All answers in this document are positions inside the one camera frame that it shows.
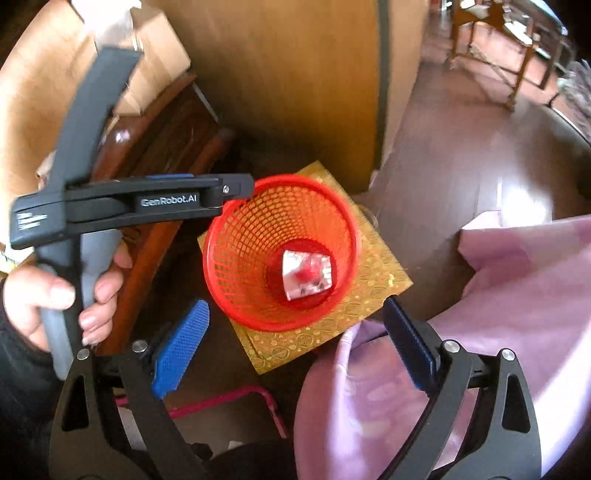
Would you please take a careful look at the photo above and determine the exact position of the red round cup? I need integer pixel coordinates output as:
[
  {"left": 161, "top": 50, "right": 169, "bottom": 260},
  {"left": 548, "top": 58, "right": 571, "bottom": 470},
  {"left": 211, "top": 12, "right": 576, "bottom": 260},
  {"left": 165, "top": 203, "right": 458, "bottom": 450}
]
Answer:
[{"left": 281, "top": 250, "right": 334, "bottom": 301}]

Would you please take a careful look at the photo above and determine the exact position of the person's left forearm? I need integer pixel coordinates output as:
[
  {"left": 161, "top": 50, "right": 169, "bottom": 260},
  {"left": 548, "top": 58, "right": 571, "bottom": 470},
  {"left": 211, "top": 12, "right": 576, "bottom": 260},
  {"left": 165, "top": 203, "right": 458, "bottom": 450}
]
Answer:
[{"left": 0, "top": 303, "right": 66, "bottom": 480}]

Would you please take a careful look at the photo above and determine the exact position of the red mesh trash basket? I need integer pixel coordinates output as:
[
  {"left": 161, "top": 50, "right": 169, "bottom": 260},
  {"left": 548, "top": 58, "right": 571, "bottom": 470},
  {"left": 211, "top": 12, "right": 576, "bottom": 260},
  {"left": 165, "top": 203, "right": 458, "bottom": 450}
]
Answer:
[{"left": 202, "top": 174, "right": 361, "bottom": 332}]

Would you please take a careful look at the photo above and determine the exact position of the person's left hand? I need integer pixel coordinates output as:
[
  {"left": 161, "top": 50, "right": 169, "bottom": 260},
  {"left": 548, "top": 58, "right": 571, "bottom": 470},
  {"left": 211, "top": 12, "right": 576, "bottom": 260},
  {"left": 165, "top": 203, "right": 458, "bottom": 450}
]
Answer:
[{"left": 3, "top": 242, "right": 132, "bottom": 353}]

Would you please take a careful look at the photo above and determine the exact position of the dark wooden nightstand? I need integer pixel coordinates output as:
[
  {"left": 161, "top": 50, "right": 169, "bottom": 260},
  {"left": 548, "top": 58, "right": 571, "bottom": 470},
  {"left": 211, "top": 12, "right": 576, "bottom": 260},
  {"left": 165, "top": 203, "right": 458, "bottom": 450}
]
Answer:
[{"left": 92, "top": 73, "right": 233, "bottom": 355}]

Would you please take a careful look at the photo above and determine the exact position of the purple table cloth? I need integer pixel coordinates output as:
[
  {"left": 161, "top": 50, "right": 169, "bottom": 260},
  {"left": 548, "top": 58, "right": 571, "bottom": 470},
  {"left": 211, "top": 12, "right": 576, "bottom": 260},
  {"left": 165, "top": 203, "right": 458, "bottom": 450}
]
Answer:
[{"left": 294, "top": 211, "right": 590, "bottom": 479}]

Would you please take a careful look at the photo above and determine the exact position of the cardboard box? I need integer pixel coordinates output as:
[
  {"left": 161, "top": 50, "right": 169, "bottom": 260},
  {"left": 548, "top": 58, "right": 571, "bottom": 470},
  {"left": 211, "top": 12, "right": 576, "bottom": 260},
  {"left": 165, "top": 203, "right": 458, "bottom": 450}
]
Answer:
[{"left": 71, "top": 1, "right": 190, "bottom": 116}]

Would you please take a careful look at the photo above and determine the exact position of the gold paper bag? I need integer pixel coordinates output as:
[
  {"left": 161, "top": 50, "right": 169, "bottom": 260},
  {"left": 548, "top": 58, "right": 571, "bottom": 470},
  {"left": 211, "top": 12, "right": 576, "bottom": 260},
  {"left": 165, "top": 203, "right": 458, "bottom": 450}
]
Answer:
[{"left": 197, "top": 160, "right": 415, "bottom": 375}]

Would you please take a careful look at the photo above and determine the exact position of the wooden cabinet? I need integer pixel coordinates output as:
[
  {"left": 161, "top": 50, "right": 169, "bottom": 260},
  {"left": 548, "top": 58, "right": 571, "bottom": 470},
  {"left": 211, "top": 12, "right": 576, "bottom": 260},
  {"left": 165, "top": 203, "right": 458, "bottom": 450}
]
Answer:
[{"left": 1, "top": 1, "right": 428, "bottom": 212}]

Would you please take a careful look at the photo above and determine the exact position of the carved wooden chair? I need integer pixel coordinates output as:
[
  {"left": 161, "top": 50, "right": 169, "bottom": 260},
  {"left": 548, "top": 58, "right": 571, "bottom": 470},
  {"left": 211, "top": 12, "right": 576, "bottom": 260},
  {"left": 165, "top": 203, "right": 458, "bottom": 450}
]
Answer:
[{"left": 446, "top": 1, "right": 577, "bottom": 111}]

